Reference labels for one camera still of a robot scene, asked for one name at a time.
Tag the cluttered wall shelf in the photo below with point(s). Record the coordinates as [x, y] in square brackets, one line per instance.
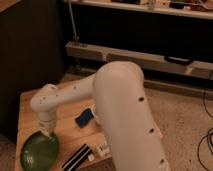
[149, 6]

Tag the white plastic cup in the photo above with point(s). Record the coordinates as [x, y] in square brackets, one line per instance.
[95, 114]

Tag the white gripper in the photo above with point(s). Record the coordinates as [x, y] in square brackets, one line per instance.
[47, 122]

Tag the metal stand pole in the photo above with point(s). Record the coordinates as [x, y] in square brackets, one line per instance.
[75, 36]

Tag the blue sponge block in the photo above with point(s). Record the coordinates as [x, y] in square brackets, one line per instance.
[84, 118]

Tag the long grey metal beam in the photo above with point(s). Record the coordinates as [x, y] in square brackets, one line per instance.
[154, 62]

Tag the green ceramic bowl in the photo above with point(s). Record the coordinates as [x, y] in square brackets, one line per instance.
[39, 152]

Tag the black handle on beam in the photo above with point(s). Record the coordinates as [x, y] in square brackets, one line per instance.
[179, 61]

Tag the white labelled plastic bottle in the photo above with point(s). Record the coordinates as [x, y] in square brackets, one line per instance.
[101, 151]

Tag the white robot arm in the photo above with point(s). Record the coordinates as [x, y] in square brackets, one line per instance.
[117, 89]

